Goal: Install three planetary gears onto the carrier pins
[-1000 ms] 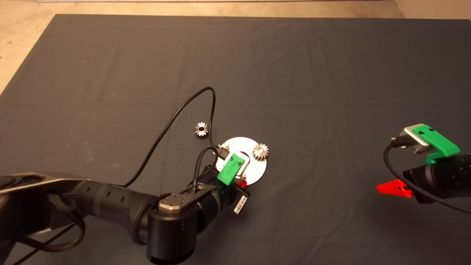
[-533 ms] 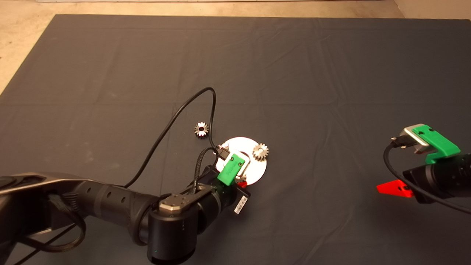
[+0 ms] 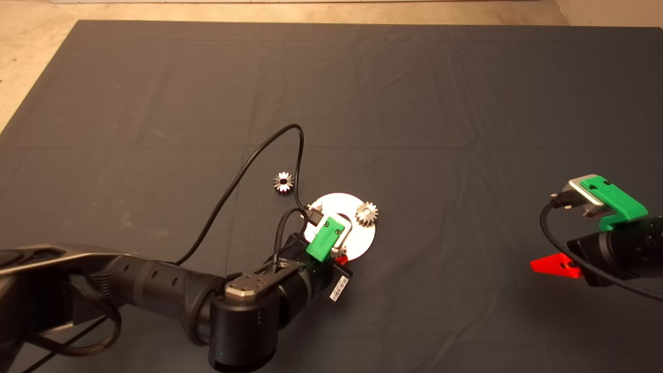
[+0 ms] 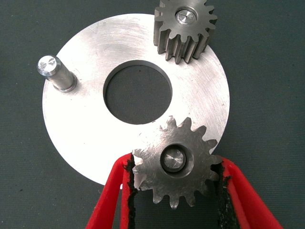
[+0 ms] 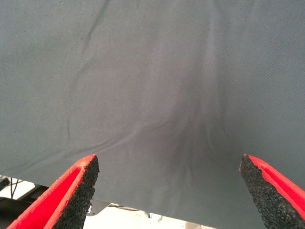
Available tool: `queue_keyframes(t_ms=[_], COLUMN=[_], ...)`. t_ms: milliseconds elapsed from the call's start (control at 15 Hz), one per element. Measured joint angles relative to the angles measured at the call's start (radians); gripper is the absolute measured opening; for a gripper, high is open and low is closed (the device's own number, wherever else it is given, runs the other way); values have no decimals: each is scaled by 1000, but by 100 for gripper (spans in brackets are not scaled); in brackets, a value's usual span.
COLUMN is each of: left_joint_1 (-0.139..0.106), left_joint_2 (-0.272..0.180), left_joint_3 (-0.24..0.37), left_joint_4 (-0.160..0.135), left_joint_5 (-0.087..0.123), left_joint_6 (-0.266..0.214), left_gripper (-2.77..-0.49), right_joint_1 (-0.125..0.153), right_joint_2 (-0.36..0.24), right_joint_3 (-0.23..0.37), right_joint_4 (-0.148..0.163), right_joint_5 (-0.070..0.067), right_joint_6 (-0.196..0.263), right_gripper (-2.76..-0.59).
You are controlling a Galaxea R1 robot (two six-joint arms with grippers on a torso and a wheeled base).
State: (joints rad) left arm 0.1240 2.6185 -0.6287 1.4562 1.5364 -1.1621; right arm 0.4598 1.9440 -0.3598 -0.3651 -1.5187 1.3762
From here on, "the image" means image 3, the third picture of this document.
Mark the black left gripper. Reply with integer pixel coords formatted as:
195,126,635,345
306,254,354,304

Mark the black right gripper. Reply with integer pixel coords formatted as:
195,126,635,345
530,218,653,287

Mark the round white metal carrier plate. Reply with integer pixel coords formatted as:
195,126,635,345
306,193,376,262

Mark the dark grey table cloth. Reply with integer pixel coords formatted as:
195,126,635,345
0,19,663,373

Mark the left gripper green camera mount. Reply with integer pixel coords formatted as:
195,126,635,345
306,217,349,261

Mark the gripper green camera mount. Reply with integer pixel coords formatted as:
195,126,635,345
580,175,649,232
306,217,349,261

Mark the left gripper silver camera box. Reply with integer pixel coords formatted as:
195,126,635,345
313,212,356,249

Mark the gripper silver camera box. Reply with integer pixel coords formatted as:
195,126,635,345
562,176,607,218
313,212,356,249

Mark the braided black cable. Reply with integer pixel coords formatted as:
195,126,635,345
269,207,311,275

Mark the right gripper silver camera box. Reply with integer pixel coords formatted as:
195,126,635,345
562,176,607,218

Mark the right gripper green camera mount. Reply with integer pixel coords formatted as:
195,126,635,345
580,175,649,232

